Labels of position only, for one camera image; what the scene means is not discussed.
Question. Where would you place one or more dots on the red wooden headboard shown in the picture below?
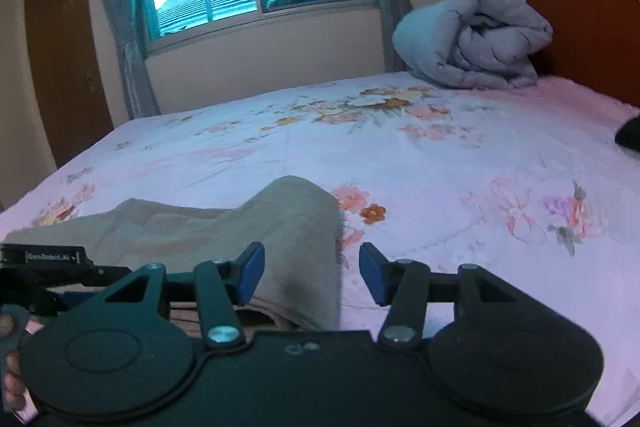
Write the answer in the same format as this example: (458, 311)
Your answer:
(595, 43)

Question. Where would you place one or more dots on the rolled grey-blue duvet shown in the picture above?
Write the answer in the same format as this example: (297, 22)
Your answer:
(470, 44)

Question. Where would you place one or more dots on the brown wooden door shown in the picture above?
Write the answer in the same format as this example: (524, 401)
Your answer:
(66, 76)

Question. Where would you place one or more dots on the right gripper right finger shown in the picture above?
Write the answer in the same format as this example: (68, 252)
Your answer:
(402, 287)

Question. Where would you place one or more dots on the grey-brown fleece pants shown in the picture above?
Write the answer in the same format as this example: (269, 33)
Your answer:
(298, 223)

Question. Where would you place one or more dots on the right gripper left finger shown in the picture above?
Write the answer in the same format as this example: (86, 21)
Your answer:
(220, 288)

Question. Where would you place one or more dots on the black item on bed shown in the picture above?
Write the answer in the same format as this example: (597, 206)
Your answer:
(628, 136)

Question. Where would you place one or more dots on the person's left hand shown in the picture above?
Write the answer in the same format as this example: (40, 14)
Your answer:
(17, 325)

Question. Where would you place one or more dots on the pink floral bed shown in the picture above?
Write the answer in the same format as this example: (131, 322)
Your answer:
(527, 183)

